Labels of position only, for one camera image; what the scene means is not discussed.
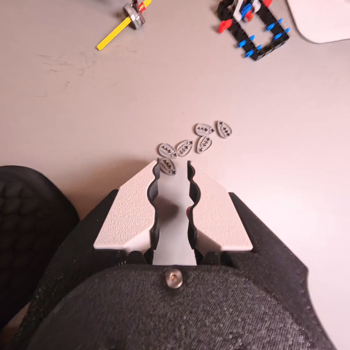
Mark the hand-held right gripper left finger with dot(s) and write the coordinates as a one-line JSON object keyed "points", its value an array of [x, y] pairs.
{"points": [[128, 218]]}

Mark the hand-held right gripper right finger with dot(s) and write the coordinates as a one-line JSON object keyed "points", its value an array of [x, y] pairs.
{"points": [[218, 221]]}

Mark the cluster of grey lego discs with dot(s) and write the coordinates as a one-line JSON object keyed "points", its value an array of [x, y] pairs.
{"points": [[184, 148]]}

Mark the yellow lego axle assembly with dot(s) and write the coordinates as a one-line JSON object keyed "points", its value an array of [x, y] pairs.
{"points": [[114, 34]]}

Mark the person's right hand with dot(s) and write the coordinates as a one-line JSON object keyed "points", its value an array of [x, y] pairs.
{"points": [[189, 212]]}

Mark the black mesh chair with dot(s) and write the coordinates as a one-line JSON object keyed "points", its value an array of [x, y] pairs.
{"points": [[27, 232]]}

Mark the white book stand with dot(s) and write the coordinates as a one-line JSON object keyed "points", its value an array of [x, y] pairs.
{"points": [[320, 19]]}

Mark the black lego frame assembly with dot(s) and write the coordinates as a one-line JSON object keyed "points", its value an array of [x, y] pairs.
{"points": [[262, 50]]}

